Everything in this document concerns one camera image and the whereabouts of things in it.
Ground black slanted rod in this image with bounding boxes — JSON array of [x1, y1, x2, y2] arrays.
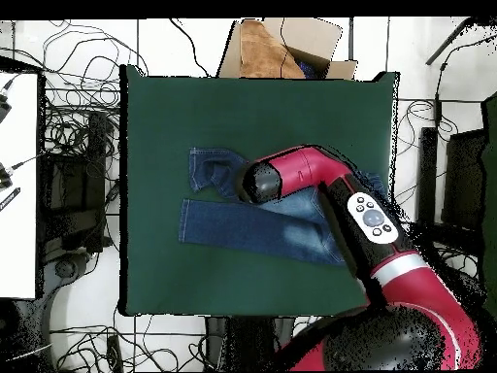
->
[[424, 17, 475, 66]]

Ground dark blue fabric item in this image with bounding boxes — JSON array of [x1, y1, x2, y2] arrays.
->
[[296, 57, 321, 80]]

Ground blue denim jeans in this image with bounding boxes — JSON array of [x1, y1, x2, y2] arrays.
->
[[178, 146, 389, 267]]

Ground black cable tangle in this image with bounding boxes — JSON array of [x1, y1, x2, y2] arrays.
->
[[389, 98, 480, 281], [38, 18, 150, 156], [50, 306, 207, 373]]

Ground black device with cable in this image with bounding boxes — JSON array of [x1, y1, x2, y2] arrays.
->
[[0, 153, 44, 191]]

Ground thin black cable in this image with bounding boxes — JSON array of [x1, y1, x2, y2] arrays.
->
[[279, 17, 293, 77]]

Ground cardboard box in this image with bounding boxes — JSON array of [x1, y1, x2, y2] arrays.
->
[[215, 17, 359, 81]]

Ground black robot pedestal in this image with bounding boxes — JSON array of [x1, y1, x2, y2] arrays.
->
[[204, 315, 296, 372]]

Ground brown cloth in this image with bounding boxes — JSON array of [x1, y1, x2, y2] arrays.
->
[[239, 18, 307, 80]]

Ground black connector with cable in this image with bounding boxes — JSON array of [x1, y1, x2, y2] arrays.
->
[[0, 75, 18, 123]]

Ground white table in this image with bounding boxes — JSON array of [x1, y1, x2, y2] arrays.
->
[[0, 71, 40, 300]]

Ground black power strip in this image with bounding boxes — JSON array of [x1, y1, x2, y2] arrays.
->
[[105, 334, 124, 373]]

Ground green covered side table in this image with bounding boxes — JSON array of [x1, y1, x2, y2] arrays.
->
[[479, 90, 497, 320]]

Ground single black cable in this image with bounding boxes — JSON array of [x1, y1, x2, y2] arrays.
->
[[168, 17, 213, 78]]

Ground black office chair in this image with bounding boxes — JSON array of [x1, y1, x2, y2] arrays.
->
[[40, 110, 114, 285], [414, 126, 488, 296]]

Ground dark green table cloth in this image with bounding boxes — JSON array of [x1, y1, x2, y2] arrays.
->
[[118, 63, 401, 318]]

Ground black label strip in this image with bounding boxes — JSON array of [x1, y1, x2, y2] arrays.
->
[[0, 186, 21, 213]]

